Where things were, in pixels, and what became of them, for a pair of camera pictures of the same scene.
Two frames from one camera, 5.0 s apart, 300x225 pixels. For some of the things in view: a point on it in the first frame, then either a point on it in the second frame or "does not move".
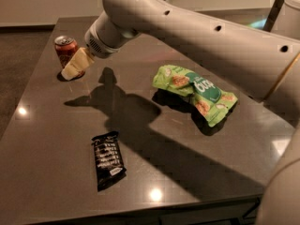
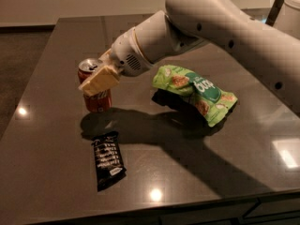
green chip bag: (210, 101) does not move
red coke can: (66, 47) → (99, 101)
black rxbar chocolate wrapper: (110, 163) does not move
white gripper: (97, 47) → (127, 52)
